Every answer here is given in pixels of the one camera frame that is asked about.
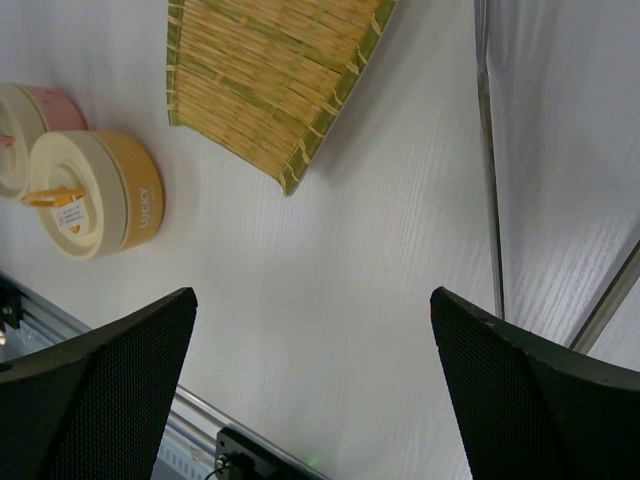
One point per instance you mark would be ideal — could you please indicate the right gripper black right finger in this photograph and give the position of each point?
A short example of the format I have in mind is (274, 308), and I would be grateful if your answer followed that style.
(529, 408)

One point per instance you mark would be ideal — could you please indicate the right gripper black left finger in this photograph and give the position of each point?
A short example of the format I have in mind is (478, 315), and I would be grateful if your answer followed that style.
(96, 406)

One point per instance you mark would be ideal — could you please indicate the cream lid orange label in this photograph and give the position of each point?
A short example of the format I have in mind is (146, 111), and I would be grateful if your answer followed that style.
(76, 189)

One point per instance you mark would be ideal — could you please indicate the cream lid pink label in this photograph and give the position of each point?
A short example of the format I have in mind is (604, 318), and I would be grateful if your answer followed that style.
(21, 126)

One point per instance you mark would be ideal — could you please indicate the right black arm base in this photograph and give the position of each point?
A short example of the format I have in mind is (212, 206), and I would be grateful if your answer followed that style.
(240, 457)

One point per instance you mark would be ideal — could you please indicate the orange bottom bowl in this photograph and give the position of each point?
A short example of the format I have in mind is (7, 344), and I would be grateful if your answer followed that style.
(142, 186)

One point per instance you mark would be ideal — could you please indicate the pink bottom bowl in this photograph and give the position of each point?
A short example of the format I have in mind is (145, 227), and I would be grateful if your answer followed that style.
(57, 110)

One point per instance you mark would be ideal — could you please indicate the woven bamboo tray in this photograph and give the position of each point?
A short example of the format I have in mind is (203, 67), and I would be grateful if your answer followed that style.
(266, 80)

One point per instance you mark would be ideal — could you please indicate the aluminium front rail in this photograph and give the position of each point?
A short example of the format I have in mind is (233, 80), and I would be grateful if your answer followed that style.
(188, 449)

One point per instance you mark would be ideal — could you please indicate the aluminium corner post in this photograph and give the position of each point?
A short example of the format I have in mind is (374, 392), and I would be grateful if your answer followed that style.
(481, 28)

